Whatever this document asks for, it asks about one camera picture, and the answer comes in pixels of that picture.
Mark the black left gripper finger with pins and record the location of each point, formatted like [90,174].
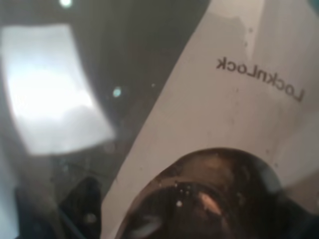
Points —
[78,216]

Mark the smoky transparent water bottle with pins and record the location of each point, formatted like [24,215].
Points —
[199,118]

